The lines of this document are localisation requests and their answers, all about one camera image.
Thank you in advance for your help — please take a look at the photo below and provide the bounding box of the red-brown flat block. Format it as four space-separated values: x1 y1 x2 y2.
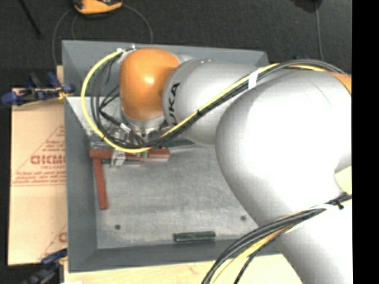
124 147 172 163
89 149 115 160
92 157 109 211

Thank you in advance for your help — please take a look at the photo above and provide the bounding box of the grey metal bin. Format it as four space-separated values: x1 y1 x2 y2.
61 39 281 272

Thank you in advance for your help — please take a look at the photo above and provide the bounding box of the dark green flat block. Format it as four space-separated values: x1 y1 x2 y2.
161 140 197 150
173 231 217 243

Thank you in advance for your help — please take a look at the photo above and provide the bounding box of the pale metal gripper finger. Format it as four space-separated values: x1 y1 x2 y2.
111 151 126 167

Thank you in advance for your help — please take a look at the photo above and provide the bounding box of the brown cardboard board red print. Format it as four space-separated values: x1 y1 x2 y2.
7 98 69 266

